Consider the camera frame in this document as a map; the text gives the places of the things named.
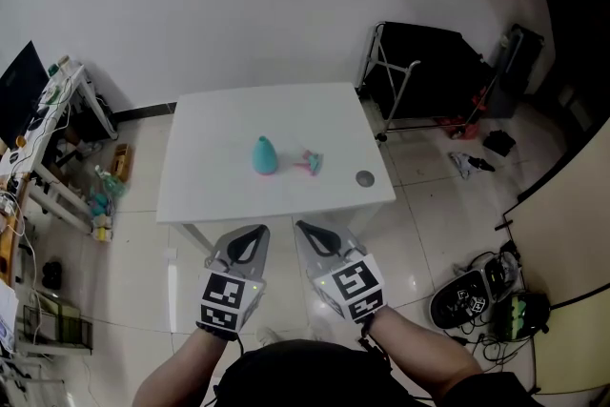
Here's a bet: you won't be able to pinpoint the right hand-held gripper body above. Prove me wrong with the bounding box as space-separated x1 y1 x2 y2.
293 218 387 325

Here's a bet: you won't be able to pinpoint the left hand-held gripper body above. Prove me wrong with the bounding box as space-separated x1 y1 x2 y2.
195 223 272 333

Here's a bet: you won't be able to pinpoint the pink spray head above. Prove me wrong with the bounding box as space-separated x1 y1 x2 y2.
293 149 325 177

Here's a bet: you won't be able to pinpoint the teal spray bottle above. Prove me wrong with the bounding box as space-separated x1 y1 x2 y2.
251 135 280 176

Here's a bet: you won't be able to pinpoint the person's right forearm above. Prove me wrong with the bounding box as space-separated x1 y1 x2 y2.
366 305 483 399

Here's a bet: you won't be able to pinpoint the person's left forearm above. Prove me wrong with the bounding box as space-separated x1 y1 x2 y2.
132 327 231 407

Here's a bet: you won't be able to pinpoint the red mop head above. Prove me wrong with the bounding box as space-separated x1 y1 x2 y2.
437 93 488 141

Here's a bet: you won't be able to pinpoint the white table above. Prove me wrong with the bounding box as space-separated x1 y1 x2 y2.
155 81 397 254

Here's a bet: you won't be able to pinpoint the person's black shirt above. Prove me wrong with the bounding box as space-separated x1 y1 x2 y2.
209 338 544 407

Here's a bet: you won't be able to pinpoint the pile of green bottles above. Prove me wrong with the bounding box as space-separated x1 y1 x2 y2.
88 164 128 243

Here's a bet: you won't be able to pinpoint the yellow wooden box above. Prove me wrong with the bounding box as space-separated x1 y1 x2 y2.
111 143 135 183

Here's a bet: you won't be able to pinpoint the white and black cloth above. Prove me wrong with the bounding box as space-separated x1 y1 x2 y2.
448 151 497 180

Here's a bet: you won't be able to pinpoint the green and black box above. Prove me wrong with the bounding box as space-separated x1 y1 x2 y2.
495 292 551 342

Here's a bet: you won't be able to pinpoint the black shoes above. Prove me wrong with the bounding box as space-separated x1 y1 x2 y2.
41 258 66 291

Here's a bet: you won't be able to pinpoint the cluttered white desk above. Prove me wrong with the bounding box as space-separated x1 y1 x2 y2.
0 61 119 235

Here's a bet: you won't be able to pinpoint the light wooden board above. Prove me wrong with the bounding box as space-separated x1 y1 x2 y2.
502 116 610 397

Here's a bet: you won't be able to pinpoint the black tower appliance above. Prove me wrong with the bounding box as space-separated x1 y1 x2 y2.
489 23 546 119

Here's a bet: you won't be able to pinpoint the black monitor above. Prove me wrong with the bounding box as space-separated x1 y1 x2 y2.
0 40 51 150

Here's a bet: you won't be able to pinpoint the black wrist strap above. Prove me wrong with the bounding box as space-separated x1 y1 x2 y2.
357 313 378 352

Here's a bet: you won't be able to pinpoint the round grey device with cables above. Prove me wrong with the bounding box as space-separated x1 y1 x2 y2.
428 250 526 331

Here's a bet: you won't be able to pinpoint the wire mesh basket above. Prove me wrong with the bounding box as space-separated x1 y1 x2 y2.
20 292 94 355

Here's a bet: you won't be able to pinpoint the black cart with metal frame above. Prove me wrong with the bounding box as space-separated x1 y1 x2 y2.
356 20 493 143

